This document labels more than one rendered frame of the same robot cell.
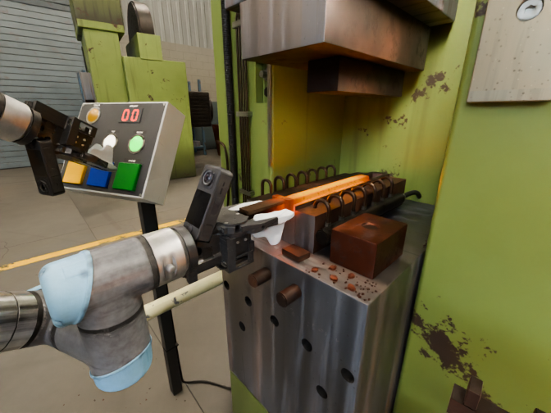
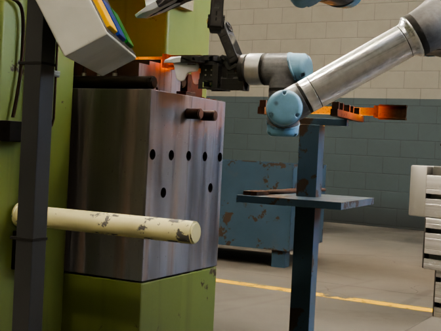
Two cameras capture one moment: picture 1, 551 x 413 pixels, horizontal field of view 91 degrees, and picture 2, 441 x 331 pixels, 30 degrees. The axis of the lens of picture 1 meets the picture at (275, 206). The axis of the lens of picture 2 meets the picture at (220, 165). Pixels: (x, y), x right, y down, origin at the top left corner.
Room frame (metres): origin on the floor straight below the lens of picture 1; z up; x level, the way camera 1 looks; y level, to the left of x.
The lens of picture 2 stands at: (1.03, 1.98, 0.78)
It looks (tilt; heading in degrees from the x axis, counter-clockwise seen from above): 1 degrees down; 251
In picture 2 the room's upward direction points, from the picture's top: 3 degrees clockwise
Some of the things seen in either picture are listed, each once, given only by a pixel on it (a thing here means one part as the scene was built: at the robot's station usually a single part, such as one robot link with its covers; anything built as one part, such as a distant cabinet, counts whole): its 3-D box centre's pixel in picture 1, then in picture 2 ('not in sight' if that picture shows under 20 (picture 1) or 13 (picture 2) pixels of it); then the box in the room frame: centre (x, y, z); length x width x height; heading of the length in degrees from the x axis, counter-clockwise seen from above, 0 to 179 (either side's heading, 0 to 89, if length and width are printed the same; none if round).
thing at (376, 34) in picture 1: (344, 42); not in sight; (0.68, -0.15, 1.32); 0.42 x 0.20 x 0.10; 134
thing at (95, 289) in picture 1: (102, 280); (286, 70); (0.29, 0.21, 0.98); 0.11 x 0.08 x 0.09; 134
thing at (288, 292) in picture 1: (289, 295); (208, 115); (0.39, -0.02, 0.87); 0.04 x 0.03 x 0.03; 134
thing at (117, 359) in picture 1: (110, 337); (283, 112); (0.29, 0.23, 0.88); 0.11 x 0.08 x 0.11; 67
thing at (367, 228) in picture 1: (368, 242); (176, 87); (0.45, -0.17, 0.95); 0.12 x 0.09 x 0.07; 134
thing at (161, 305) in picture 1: (179, 297); (102, 222); (0.71, 0.30, 0.62); 0.44 x 0.05 x 0.05; 134
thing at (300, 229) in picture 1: (333, 198); (91, 76); (0.68, -0.15, 0.96); 0.42 x 0.20 x 0.09; 134
